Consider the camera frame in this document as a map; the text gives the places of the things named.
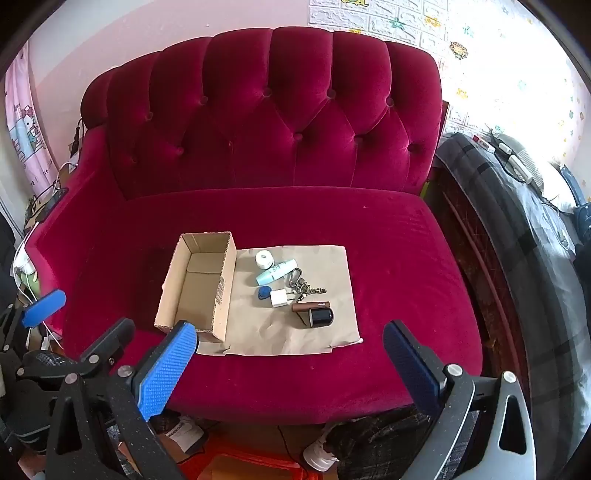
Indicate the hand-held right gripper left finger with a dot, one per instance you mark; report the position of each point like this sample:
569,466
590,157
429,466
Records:
168,369

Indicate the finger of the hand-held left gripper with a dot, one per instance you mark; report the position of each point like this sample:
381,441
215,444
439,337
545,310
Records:
108,339
44,307

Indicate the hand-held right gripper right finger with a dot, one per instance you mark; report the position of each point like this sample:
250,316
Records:
411,364

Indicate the cardboard box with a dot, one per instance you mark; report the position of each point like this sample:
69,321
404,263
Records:
203,286

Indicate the black cylinder case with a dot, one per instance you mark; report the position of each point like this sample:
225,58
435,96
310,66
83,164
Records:
323,317

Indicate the brown tube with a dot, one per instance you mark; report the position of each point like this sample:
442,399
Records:
314,305

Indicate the blue key fob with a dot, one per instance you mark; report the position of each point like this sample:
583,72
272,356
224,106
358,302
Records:
263,294

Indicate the white charger plug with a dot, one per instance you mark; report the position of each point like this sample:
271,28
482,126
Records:
279,298

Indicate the light blue bottle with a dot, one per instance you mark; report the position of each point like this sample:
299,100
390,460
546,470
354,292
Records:
274,273

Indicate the small white jar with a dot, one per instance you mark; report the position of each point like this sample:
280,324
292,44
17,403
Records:
263,259

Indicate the grey and white shoe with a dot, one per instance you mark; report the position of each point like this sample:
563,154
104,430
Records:
180,431

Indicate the dark plaid cloth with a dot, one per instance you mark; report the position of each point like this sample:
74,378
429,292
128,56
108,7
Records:
378,443

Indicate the brown paper sheet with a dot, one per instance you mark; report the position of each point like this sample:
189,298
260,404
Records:
277,337

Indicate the orange plastic stool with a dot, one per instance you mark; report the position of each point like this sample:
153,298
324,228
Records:
240,466

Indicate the white sneaker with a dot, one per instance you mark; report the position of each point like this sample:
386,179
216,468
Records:
318,459

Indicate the bed with plaid cover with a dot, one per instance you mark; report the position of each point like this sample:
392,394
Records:
531,277

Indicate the pink cartoon print curtain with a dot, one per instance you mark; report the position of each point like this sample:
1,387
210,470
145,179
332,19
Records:
27,138

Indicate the white power strip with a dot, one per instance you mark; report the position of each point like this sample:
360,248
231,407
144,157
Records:
519,166

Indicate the blue patterned pillow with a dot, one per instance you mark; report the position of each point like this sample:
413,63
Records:
572,189

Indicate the red velvet tufted sofa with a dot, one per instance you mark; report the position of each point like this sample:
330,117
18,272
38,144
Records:
277,138

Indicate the cartoon animal wall sticker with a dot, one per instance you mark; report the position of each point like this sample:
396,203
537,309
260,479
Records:
457,49

